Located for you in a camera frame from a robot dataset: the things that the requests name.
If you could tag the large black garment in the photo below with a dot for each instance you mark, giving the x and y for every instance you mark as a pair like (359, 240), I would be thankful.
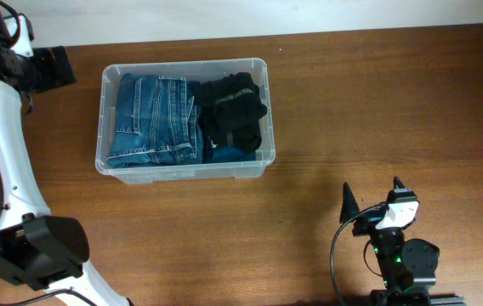
(241, 132)

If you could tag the small black garment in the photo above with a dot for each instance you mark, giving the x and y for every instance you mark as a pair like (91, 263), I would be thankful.
(230, 103)

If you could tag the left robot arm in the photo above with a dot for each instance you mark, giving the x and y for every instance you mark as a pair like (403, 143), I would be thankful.
(47, 253)

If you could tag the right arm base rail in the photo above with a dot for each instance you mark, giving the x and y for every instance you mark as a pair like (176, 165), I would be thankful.
(383, 298)

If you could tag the clear plastic storage container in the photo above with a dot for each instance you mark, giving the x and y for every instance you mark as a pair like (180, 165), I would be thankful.
(206, 70)

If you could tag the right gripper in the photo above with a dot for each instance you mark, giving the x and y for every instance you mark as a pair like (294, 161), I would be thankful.
(367, 222)

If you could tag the teal shirt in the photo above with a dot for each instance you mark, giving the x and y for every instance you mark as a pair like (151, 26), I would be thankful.
(227, 154)

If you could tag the dark blue jeans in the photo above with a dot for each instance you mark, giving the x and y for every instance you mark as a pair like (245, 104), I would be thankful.
(156, 122)

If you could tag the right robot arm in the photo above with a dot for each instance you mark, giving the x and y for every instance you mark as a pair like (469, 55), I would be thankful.
(405, 266)

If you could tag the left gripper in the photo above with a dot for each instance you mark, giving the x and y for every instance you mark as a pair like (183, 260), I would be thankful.
(59, 65)

